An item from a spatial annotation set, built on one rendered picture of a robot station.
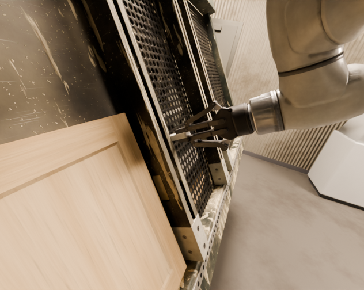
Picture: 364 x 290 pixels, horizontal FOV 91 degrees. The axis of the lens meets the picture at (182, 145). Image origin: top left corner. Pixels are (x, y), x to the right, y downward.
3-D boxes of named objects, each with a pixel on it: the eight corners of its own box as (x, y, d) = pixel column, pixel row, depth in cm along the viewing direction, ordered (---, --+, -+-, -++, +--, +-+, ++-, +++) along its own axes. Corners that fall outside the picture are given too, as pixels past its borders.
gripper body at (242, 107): (256, 130, 46) (221, 137, 50) (248, 98, 44) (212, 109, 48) (255, 139, 39) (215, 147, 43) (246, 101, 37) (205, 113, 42)
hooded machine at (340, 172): (352, 191, 304) (411, 114, 246) (373, 216, 250) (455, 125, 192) (304, 176, 322) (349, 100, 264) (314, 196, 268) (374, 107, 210)
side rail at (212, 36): (229, 137, 177) (241, 135, 172) (196, 19, 153) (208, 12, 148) (230, 135, 184) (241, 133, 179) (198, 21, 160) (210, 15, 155)
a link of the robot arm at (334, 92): (280, 123, 45) (270, 71, 41) (363, 105, 38) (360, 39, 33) (287, 142, 36) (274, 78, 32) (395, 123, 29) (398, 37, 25)
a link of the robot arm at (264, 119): (273, 88, 42) (247, 96, 45) (276, 91, 34) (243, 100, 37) (281, 125, 44) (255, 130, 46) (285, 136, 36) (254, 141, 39)
